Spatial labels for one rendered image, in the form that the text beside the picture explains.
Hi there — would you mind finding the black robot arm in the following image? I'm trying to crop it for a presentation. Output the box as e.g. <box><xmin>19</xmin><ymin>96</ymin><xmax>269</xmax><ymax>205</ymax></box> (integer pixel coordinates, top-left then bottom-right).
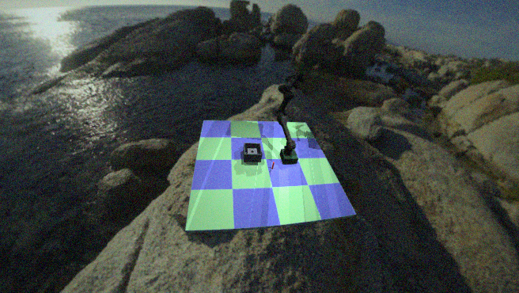
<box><xmin>277</xmin><ymin>82</ymin><xmax>297</xmax><ymax>156</ymax></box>

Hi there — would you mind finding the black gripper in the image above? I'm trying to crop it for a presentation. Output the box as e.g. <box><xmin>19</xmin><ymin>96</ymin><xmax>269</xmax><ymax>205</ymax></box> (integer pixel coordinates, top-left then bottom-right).
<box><xmin>286</xmin><ymin>73</ymin><xmax>305</xmax><ymax>86</ymax></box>

